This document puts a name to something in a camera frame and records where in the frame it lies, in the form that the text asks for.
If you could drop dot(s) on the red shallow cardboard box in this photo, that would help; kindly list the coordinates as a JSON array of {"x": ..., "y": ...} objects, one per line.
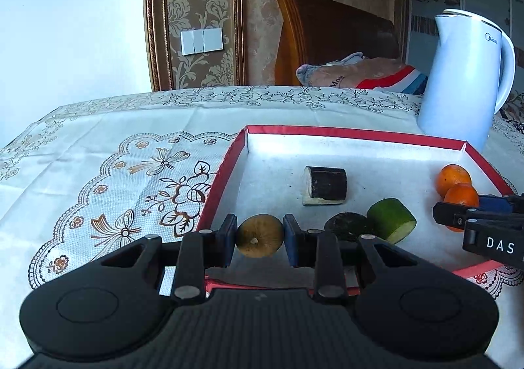
[{"x": 368, "y": 156}]

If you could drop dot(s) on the white wall switch panel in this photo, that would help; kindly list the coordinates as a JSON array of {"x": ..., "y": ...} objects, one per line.
[{"x": 202, "y": 41}]

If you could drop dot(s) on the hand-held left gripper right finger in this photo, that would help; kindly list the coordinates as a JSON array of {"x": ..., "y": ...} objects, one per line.
[{"x": 290, "y": 238}]

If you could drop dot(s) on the green cucumber piece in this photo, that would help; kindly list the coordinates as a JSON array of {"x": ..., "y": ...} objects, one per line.
[{"x": 389, "y": 217}]

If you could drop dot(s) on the dark brown water chestnut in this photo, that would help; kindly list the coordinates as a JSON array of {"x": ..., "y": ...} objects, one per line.
[{"x": 346, "y": 225}]

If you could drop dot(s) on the small round orange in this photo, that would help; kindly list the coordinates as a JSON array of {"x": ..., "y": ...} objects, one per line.
[{"x": 452, "y": 176}]

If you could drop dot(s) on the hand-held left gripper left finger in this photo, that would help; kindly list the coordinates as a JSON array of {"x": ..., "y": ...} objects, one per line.
[{"x": 227, "y": 238}]

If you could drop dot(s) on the brown fig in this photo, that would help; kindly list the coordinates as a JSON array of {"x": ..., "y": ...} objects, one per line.
[{"x": 260, "y": 236}]

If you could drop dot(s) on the grey-blue cloth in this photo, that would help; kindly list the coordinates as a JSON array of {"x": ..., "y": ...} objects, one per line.
[{"x": 315, "y": 72}]

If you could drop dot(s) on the large oblong orange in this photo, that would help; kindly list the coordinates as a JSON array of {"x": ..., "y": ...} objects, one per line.
[{"x": 460, "y": 195}]

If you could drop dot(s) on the light blue electric kettle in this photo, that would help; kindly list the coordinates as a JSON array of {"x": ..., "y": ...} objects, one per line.
[{"x": 462, "y": 78}]

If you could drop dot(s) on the gold wall moulding frame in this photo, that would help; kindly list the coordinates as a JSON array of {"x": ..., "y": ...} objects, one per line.
[{"x": 152, "y": 17}]

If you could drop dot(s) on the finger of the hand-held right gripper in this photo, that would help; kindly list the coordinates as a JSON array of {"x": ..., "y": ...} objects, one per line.
[
  {"x": 493, "y": 203},
  {"x": 450, "y": 213}
]

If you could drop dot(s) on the dark eggplant piece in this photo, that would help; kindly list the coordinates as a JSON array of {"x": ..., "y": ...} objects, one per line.
[{"x": 327, "y": 185}]

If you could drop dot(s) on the folded cloth on chair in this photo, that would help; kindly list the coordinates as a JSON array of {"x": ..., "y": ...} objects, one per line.
[{"x": 376, "y": 74}]

